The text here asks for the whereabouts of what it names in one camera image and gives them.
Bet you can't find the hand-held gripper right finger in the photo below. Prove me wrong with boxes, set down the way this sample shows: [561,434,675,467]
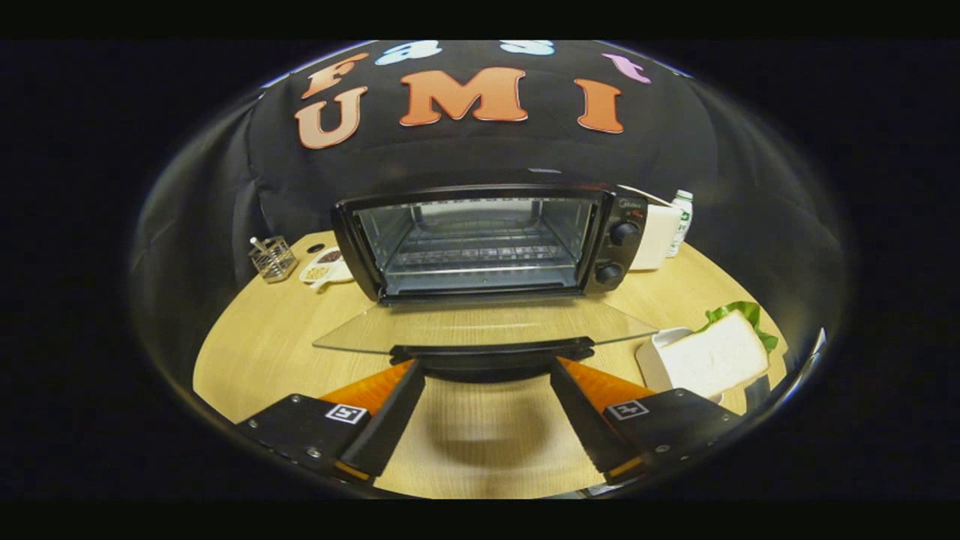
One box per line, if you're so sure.
[550,356,743,485]

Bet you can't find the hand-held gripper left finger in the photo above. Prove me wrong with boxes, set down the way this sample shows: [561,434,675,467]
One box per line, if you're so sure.
[236,358,427,482]

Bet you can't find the lettuce sandwich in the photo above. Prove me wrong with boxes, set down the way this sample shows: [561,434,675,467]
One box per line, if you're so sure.
[660,301,781,398]

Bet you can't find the black toaster oven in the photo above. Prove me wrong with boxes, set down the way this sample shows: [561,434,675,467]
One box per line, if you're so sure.
[313,184,661,383]

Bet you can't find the white pop-up toaster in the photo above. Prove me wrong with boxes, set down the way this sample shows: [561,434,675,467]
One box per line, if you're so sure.
[630,186,683,272]

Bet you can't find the white rectangular plate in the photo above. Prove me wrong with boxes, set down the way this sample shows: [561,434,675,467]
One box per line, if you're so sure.
[636,327,725,406]

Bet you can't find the small white snack dish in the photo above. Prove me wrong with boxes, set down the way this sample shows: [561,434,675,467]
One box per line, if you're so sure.
[299,247,355,292]

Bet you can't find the white green-label bottle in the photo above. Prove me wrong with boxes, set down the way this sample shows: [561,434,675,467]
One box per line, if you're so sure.
[666,189,694,259]

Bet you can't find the metal wire basket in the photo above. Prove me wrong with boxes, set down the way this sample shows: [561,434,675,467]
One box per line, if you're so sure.
[248,235,299,283]

